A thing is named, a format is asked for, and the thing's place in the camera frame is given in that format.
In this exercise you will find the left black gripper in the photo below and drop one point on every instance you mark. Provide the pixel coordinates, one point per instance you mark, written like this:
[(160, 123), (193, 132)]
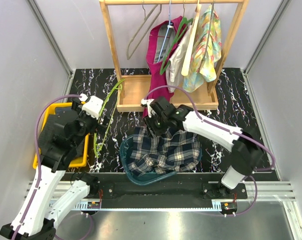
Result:
[(102, 126)]

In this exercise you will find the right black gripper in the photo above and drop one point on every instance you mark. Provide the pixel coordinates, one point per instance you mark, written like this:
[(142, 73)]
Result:
[(149, 122)]

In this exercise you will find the navy plaid skirt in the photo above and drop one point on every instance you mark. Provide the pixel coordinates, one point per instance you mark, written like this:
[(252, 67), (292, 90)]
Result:
[(174, 151)]

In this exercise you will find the teal transparent plastic basin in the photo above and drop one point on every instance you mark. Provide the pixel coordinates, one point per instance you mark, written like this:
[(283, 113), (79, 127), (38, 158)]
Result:
[(149, 178)]

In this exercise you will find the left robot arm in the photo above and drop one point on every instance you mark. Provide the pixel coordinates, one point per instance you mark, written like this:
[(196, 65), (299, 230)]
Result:
[(37, 219)]

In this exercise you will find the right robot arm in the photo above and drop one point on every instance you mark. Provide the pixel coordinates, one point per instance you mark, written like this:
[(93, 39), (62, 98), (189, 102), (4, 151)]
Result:
[(245, 152)]

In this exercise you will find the cream wooden hanger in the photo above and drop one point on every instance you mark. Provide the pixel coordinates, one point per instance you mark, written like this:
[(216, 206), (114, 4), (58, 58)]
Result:
[(188, 54)]

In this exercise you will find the dark green hanger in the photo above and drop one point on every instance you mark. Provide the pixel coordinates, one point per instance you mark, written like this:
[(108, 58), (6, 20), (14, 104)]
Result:
[(183, 27)]

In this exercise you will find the magenta dress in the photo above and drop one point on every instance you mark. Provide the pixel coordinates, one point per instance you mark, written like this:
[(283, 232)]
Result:
[(157, 79)]

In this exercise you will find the wooden clothes rack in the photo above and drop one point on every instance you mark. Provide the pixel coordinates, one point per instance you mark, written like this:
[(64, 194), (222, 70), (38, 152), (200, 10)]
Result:
[(135, 87)]

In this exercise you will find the white garment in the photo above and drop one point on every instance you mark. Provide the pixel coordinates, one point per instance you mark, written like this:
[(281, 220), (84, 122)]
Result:
[(173, 72)]

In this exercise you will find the blue denim cloth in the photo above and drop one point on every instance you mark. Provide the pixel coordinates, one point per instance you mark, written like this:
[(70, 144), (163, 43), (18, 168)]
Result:
[(62, 110)]

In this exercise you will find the yellow plastic tray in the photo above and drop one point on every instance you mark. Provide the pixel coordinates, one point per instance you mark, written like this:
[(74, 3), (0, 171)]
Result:
[(77, 162)]

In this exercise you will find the dark grey striped cloth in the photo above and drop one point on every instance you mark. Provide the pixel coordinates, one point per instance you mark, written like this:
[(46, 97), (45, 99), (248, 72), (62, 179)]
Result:
[(48, 132)]

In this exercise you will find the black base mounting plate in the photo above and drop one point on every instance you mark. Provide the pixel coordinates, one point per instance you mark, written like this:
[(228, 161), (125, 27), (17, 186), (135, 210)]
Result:
[(184, 190)]

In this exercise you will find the colourful floral shirt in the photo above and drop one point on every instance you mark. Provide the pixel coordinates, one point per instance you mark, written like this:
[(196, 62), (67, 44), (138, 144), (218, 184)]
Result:
[(202, 68)]

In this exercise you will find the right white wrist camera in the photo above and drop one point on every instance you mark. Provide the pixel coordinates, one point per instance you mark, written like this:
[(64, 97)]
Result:
[(154, 107)]

